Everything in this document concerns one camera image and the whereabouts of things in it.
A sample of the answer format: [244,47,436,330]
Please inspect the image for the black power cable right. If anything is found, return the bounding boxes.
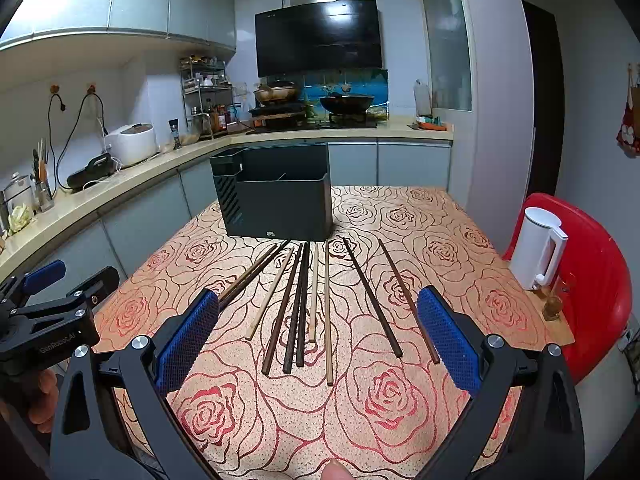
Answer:
[54,84,111,191]

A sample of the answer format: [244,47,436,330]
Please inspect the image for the person's right thumb tip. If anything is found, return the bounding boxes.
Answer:
[321,460,355,480]

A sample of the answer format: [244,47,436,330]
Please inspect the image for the knife and utensil jar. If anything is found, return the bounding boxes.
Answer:
[32,139,53,212]

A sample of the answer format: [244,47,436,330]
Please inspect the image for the black power cable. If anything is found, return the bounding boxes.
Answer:
[45,84,68,196]
[54,84,111,191]

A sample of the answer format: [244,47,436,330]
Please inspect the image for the white electric kettle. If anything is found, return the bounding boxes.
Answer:
[510,207,568,290]

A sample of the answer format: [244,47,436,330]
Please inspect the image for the dark green utensil holder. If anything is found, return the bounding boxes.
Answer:
[209,143,333,242]

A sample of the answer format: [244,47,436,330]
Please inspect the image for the black power cable left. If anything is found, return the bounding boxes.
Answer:
[45,84,68,196]

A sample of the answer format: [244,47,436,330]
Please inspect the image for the white rice cooker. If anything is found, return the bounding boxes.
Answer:
[104,122,158,168]

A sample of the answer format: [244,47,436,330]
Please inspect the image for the reddish brown chopstick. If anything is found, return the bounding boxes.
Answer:
[376,238,440,364]

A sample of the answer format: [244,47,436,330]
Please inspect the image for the clay pot with lid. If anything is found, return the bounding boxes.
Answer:
[254,81,300,104]

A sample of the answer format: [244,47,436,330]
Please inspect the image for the upper wall cabinets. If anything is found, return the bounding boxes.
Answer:
[1,0,236,52]

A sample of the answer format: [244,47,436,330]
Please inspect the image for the black range hood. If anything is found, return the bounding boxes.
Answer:
[255,0,383,77]

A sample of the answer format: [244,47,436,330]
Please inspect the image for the black gas stove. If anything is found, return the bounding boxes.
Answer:
[250,114,378,133]

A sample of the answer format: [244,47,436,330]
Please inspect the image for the red plastic chair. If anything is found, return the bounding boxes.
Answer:
[504,193,632,384]

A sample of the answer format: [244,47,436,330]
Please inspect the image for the metal spice rack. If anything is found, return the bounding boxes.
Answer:
[179,54,233,139]

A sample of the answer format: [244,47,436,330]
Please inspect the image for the wooden board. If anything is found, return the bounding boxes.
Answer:
[525,288,575,347]

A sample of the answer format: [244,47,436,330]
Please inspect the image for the black countertop appliance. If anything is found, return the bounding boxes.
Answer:
[67,153,116,192]

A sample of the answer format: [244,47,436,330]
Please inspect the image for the white plastic jug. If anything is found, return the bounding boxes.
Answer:
[413,79,432,117]

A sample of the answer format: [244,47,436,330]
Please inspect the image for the black wok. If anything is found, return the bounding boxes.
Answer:
[320,92,373,115]

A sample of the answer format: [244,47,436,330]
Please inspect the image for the black chopstick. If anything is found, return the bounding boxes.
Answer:
[282,242,309,374]
[342,236,402,358]
[295,242,310,367]

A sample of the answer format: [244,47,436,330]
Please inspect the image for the rose pattern tablecloth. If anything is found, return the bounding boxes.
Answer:
[92,185,549,480]

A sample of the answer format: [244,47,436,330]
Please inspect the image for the person's left hand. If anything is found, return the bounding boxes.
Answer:
[26,368,60,434]

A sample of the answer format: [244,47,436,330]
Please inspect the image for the orange tray on counter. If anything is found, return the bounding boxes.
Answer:
[416,120,448,131]

